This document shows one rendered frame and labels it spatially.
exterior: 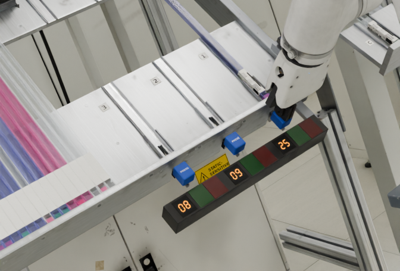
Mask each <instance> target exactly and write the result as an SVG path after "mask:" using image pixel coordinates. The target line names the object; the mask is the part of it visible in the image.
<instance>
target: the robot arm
mask: <svg viewBox="0 0 400 271"><path fill-rule="evenodd" d="M382 2H383V0H292V2H291V5H290V8H289V12H288V15H287V19H286V22H285V26H284V28H283V32H282V36H281V39H280V45H281V46H282V49H281V51H280V52H279V54H278V56H277V58H276V60H275V62H274V64H273V66H272V68H271V71H270V74H269V76H268V79H267V83H266V86H265V92H266V93H270V94H269V96H268V98H267V100H266V102H265V103H266V104H267V105H268V106H269V108H272V107H275V108H274V111H275V112H276V114H277V115H278V116H279V117H281V118H282V119H283V120H284V121H285V122H286V121H288V119H291V118H292V117H293V114H294V112H295V108H296V106H297V105H296V103H298V102H299V101H300V100H302V99H304V98H305V97H307V96H308V95H310V94H312V93H313V92H315V91H316V90H318V89H319V88H320V87H321V86H322V84H323V82H324V80H325V77H326V74H327V70H328V67H329V63H330V57H331V55H332V52H333V50H334V47H335V45H336V42H337V39H338V37H339V34H340V32H341V31H342V29H343V28H344V27H345V26H346V25H347V24H348V23H349V22H351V21H352V20H354V19H356V18H358V17H361V16H363V15H365V14H367V13H369V12H371V11H373V10H375V9H376V8H377V7H379V5H380V4H381V3H382ZM392 2H393V5H394V7H395V11H396V15H397V18H398V21H399V25H400V0H392Z"/></svg>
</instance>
